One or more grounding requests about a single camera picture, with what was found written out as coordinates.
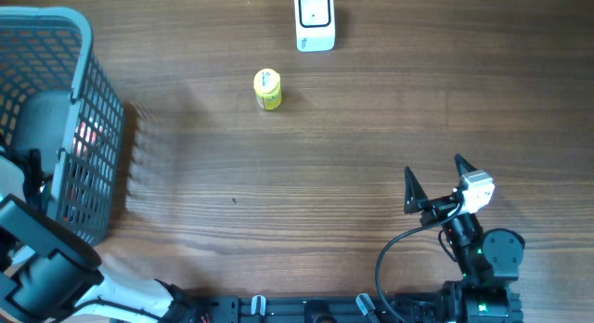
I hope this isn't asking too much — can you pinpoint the white barcode scanner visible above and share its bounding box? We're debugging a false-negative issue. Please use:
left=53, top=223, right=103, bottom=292
left=293, top=0, right=336, bottom=52

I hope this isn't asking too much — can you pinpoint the red snack box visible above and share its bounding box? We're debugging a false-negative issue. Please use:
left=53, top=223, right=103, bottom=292
left=62, top=121, right=105, bottom=226

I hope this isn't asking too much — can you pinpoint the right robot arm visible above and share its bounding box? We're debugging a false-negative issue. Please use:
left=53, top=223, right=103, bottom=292
left=392, top=154, right=525, bottom=323

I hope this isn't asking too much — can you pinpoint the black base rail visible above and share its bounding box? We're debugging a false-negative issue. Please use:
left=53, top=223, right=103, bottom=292
left=185, top=292, right=524, bottom=323

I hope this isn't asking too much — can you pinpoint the yellow lidded jar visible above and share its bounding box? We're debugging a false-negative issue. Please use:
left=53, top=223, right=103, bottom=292
left=252, top=68, right=282, bottom=110

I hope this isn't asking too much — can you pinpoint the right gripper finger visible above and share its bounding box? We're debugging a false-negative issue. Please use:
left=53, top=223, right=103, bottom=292
left=404, top=167, right=429, bottom=214
left=454, top=154, right=477, bottom=176

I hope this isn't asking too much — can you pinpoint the grey plastic mesh basket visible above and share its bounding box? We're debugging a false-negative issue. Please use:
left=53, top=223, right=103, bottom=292
left=1, top=6, right=125, bottom=245

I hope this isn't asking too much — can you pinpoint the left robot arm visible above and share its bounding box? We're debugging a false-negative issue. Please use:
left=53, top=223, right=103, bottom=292
left=1, top=148, right=200, bottom=322

